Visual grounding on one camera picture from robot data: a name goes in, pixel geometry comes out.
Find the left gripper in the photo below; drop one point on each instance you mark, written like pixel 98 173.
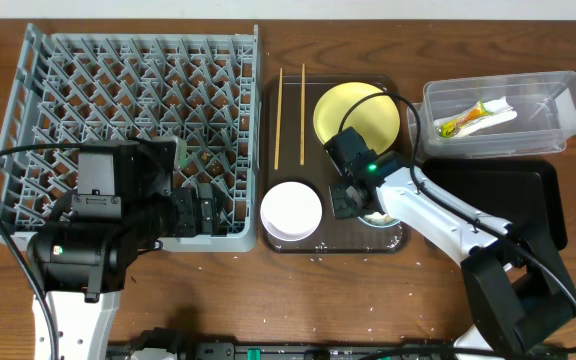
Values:
pixel 206 215

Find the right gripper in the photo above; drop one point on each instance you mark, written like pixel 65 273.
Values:
pixel 340 209

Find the light blue bowl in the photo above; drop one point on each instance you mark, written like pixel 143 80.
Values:
pixel 378 220

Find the white pink bowl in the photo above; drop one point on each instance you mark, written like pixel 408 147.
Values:
pixel 291 211

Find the green orange snack wrapper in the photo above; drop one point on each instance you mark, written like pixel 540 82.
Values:
pixel 452 126

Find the white napkin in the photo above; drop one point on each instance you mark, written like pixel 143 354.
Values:
pixel 501 110

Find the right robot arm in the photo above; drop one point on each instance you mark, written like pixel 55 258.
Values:
pixel 519 292

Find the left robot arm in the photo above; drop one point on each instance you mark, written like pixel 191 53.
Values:
pixel 82 264

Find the grey plastic dishwasher rack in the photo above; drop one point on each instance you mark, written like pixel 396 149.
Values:
pixel 74 88

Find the dark brown serving tray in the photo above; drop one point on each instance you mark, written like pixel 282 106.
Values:
pixel 332 236

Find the clear plastic bin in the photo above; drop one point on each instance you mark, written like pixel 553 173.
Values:
pixel 543 105

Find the black rectangular tray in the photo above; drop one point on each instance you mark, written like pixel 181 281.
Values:
pixel 524 192

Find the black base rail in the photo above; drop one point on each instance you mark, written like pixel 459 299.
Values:
pixel 230 351

